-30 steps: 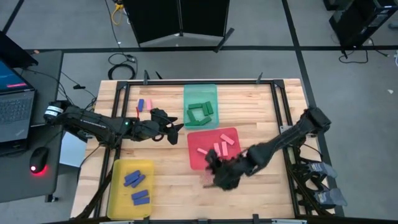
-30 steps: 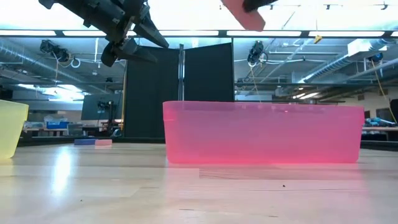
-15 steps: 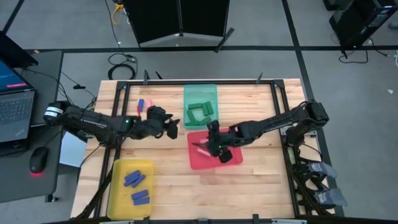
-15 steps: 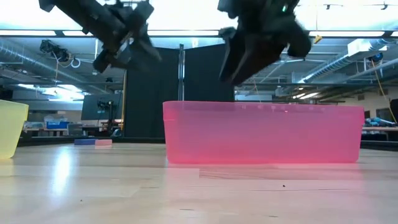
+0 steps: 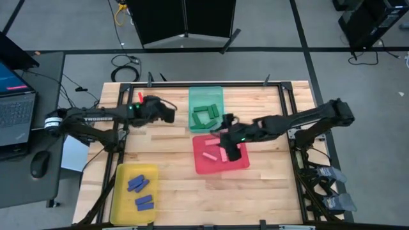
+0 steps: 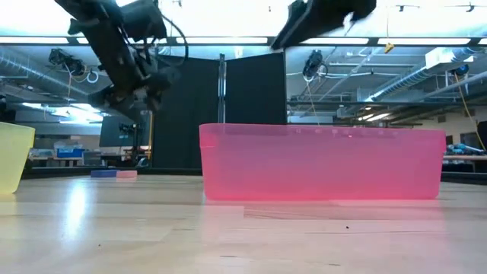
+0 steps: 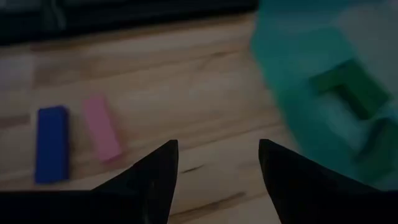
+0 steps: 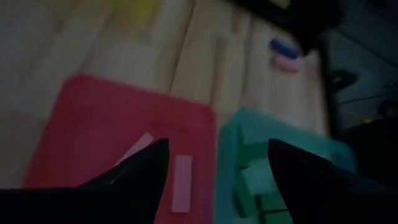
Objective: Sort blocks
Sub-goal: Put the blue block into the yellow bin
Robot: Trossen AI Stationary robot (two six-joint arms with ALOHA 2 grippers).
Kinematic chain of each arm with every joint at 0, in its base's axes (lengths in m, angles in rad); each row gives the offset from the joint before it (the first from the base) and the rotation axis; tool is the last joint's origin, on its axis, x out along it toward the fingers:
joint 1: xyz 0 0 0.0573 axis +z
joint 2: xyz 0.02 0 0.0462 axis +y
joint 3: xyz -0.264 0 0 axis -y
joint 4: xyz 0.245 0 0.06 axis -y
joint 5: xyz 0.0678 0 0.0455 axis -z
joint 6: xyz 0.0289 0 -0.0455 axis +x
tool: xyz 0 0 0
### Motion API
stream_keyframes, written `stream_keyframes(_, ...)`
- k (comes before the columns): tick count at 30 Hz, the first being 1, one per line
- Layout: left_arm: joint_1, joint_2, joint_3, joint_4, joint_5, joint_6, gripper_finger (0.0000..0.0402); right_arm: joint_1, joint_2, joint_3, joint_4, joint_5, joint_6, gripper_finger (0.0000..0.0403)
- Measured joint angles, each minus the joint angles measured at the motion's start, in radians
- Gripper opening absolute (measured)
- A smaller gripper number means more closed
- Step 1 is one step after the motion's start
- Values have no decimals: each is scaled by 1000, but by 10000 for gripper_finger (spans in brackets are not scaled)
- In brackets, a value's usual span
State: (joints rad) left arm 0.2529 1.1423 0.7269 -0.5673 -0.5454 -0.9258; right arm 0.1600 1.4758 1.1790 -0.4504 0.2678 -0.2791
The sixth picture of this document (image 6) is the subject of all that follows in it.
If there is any black partition panel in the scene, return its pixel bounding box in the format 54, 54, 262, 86
224, 52, 288, 126
151, 56, 221, 169

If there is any translucent pink-red plastic bin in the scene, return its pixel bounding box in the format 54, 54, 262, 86
198, 123, 447, 202

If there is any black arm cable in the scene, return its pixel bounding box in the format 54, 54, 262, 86
159, 13, 189, 69

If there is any grey corrugated ceiling duct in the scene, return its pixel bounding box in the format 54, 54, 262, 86
0, 51, 91, 98

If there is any purple wooden block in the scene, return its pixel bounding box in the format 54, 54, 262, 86
90, 169, 119, 179

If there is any yellow hanging cable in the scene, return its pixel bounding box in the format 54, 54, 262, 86
453, 72, 487, 151

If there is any overhead frame bar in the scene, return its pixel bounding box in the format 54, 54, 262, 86
0, 36, 487, 47

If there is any blue storage crate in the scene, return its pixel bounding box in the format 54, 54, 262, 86
56, 147, 85, 159

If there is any black hanging cable reel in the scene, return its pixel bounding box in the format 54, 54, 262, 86
302, 49, 329, 79

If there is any background table with tools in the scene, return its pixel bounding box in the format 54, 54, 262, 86
443, 142, 487, 172

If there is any translucent yellow plastic bin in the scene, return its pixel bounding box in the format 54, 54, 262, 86
0, 121, 36, 195

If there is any ceiling light strip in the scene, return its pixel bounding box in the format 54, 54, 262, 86
357, 112, 393, 123

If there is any dark computer monitor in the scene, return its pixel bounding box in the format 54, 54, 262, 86
98, 115, 150, 148

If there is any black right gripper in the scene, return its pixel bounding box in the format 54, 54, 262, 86
271, 0, 377, 49

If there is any white ventilation duct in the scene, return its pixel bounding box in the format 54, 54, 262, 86
364, 47, 476, 103

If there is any background desk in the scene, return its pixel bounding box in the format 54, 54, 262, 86
30, 154, 100, 168

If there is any black hanging ceiling device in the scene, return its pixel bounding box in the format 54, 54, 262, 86
48, 47, 87, 77

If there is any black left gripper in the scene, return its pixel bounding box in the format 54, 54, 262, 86
89, 60, 180, 115

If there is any silver partition post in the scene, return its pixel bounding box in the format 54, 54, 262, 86
218, 53, 227, 125

